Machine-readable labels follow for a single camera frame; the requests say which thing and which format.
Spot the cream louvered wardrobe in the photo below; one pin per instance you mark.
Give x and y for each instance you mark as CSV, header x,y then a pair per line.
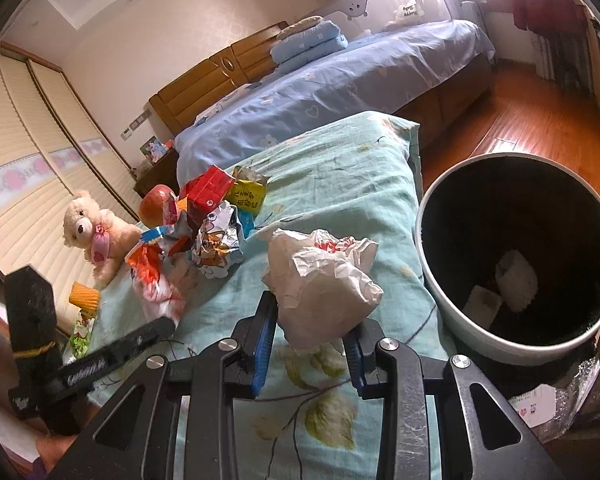
x,y
40,135

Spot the blue white candy wrapper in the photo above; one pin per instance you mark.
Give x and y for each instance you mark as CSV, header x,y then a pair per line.
x,y
155,234

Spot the grey bed guard rail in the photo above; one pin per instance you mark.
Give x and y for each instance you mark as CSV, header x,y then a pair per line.
x,y
360,2

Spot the white radiator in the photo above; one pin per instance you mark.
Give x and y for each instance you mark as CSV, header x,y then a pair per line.
x,y
565,65

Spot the dark wooden nightstand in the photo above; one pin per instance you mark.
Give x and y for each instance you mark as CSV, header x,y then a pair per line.
x,y
157,175

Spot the pale green pillow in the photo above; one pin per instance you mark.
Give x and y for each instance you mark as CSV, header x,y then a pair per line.
x,y
300,26

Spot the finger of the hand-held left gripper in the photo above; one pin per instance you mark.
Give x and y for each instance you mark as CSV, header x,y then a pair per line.
x,y
120,352

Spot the clear bubble wrap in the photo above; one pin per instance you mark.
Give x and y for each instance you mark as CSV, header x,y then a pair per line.
x,y
590,390

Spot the bed with blue sheet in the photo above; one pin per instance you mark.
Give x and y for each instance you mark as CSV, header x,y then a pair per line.
x,y
340,80

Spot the cardboard box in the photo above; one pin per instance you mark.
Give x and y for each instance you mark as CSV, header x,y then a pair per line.
x,y
535,405

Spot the wooden headboard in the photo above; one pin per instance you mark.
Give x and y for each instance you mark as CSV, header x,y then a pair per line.
x,y
205,85

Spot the yellow snack wrapper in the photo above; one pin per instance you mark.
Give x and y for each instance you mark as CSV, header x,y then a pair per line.
x,y
247,195

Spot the wall switch panel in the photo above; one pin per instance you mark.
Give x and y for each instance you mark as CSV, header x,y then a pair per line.
x,y
132,127

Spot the red apple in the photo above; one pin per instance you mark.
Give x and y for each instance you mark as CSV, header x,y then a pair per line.
x,y
152,205

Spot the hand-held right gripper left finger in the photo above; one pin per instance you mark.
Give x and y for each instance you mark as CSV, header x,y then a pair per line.
x,y
262,345

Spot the white paper bag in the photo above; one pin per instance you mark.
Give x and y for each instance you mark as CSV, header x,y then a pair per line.
x,y
320,285

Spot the cream teddy bear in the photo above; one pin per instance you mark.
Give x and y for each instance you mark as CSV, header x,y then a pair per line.
x,y
82,220

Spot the folded blue quilt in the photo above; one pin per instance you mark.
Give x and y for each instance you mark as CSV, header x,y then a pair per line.
x,y
307,42

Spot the flat white paper piece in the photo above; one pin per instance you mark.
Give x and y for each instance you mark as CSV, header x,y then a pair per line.
x,y
482,306

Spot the teal floral blanket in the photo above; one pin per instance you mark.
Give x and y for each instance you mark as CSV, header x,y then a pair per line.
x,y
330,185

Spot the pink white plastic wrapper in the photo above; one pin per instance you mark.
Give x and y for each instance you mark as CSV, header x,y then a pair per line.
x,y
160,300

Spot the cartoon print foil wrapper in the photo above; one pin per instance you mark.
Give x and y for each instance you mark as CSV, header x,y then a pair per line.
x,y
215,245

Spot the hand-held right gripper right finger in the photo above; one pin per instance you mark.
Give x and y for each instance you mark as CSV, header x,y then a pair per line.
x,y
355,365

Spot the white ribbed paper piece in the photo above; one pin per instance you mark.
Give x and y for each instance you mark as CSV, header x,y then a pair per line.
x,y
517,280

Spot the person's left hand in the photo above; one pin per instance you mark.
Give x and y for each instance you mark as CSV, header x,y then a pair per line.
x,y
55,448

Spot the photo frame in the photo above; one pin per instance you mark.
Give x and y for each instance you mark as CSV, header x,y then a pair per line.
x,y
152,150

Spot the orange foam fruit net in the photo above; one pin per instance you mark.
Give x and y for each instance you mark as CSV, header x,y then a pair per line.
x,y
85,297

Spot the green snack wrapper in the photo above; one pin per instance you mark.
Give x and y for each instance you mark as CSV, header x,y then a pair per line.
x,y
80,341

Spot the orange snack wrapper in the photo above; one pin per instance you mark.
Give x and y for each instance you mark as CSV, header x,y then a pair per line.
x,y
145,260

